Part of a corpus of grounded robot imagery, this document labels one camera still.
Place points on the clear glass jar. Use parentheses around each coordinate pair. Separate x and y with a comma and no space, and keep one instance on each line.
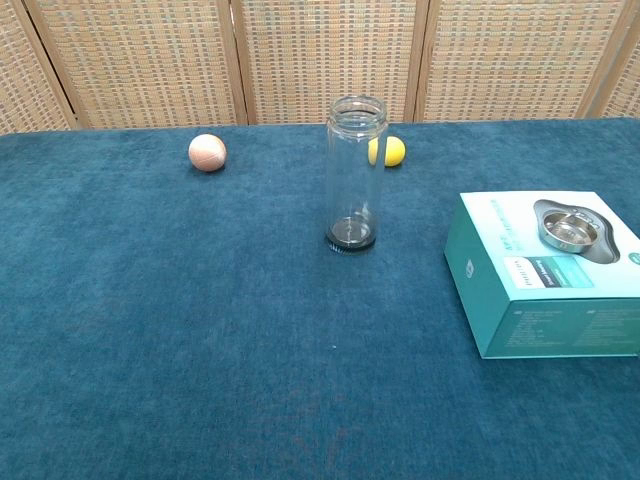
(352,165)

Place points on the yellow ball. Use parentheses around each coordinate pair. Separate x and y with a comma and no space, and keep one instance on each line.
(395,151)

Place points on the pink ball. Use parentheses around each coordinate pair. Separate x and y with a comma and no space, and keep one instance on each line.
(207,153)

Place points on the teal blue table cloth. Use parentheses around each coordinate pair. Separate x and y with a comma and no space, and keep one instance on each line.
(200,325)

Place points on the teal product box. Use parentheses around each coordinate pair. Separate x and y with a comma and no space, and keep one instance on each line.
(530,290)

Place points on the woven wooden folding screen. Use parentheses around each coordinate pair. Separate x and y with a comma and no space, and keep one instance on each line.
(150,60)

